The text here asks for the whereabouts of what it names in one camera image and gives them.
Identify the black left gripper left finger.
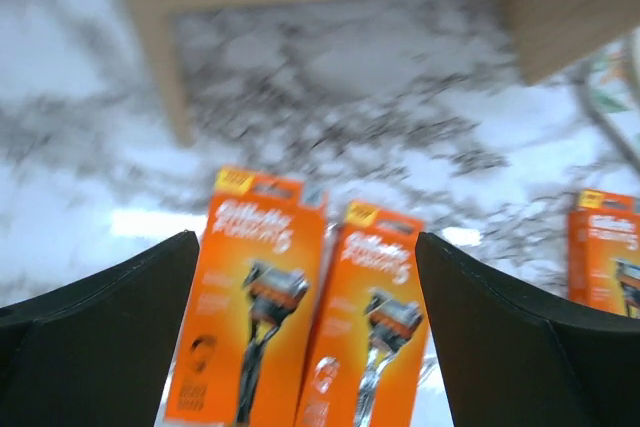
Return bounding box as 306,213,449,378
1,231,199,426

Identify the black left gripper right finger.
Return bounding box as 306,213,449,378
415,233,639,426

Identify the orange razor box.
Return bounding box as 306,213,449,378
165,166,327,426
568,189,639,319
295,200,430,427

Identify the clear floral tray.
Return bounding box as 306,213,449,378
579,29,639,172

